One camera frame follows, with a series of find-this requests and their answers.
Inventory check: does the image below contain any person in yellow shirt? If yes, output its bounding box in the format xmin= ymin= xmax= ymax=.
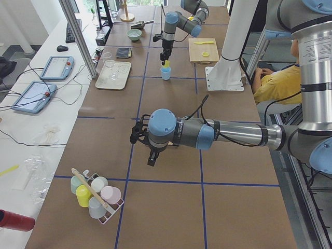
xmin=252 ymin=39 xmax=302 ymax=104

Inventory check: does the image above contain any yellow upturned cup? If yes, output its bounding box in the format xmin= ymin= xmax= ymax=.
xmin=75 ymin=184 xmax=92 ymax=208

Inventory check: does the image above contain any clear wine glass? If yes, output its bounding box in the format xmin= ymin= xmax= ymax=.
xmin=102 ymin=52 xmax=118 ymax=80

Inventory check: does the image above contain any picked lemon slice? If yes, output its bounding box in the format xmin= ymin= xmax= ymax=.
xmin=163 ymin=60 xmax=170 ymax=68

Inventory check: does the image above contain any folded grey cloth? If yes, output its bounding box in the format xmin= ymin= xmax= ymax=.
xmin=116 ymin=48 xmax=132 ymax=59

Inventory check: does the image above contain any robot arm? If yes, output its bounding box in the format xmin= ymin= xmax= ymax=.
xmin=153 ymin=1 xmax=209 ymax=67
xmin=130 ymin=1 xmax=331 ymax=174

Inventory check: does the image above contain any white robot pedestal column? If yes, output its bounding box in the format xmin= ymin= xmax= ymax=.
xmin=214 ymin=1 xmax=263 ymax=74

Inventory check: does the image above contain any black keyboard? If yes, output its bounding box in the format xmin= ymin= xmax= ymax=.
xmin=65 ymin=18 xmax=82 ymax=44

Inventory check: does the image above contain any teach pendant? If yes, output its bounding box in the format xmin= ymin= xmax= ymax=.
xmin=40 ymin=56 xmax=74 ymax=81
xmin=12 ymin=81 xmax=57 ymax=114

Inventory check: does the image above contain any cream bear serving tray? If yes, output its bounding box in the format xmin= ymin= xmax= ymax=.
xmin=95 ymin=61 xmax=131 ymax=90

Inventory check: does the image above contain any wooden rack handle rod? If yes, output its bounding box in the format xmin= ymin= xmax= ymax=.
xmin=71 ymin=168 xmax=109 ymax=209

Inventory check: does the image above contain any black computer mouse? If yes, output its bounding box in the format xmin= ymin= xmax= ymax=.
xmin=57 ymin=45 xmax=68 ymax=52

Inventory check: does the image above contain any upper teach pendant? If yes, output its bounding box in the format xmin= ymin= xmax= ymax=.
xmin=40 ymin=56 xmax=74 ymax=81

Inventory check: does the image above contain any steel ice scoop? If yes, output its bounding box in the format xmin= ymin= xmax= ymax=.
xmin=130 ymin=20 xmax=155 ymax=30

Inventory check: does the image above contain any pink upturned cup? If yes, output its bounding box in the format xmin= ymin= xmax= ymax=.
xmin=100 ymin=186 xmax=121 ymax=204

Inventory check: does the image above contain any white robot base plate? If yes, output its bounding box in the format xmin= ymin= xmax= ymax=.
xmin=205 ymin=67 xmax=244 ymax=91

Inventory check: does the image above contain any lower teach pendant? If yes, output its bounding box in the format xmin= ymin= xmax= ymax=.
xmin=12 ymin=81 xmax=57 ymax=114

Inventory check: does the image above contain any green bowl of ice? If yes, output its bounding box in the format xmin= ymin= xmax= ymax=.
xmin=127 ymin=29 xmax=142 ymax=42

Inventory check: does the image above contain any white wire cup rack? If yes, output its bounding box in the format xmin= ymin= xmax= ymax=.
xmin=70 ymin=168 xmax=124 ymax=224

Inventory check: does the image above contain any red bottle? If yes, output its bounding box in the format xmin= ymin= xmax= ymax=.
xmin=1 ymin=210 xmax=35 ymax=231

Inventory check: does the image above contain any light blue paper cup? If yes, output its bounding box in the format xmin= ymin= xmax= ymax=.
xmin=160 ymin=66 xmax=171 ymax=80

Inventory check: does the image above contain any wooden cup tree stand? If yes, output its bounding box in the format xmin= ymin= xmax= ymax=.
xmin=120 ymin=0 xmax=135 ymax=22

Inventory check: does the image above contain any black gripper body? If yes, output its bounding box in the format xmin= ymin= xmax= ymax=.
xmin=129 ymin=114 xmax=168 ymax=152
xmin=153 ymin=32 xmax=173 ymax=61

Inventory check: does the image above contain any white upturned cup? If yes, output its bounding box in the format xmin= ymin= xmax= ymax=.
xmin=91 ymin=176 xmax=108 ymax=193

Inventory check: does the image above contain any pale blue upturned cup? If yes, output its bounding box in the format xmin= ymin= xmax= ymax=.
xmin=88 ymin=197 xmax=106 ymax=219

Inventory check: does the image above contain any yellow plastic knife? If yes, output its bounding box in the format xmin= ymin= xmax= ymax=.
xmin=194 ymin=40 xmax=215 ymax=45

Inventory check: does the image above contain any bamboo cutting board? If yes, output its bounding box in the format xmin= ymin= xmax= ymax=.
xmin=188 ymin=38 xmax=219 ymax=64

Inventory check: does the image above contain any aluminium frame post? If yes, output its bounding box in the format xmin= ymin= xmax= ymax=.
xmin=59 ymin=0 xmax=98 ymax=79

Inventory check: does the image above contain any pale green upturned cup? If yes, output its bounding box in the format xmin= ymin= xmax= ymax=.
xmin=70 ymin=176 xmax=83 ymax=195

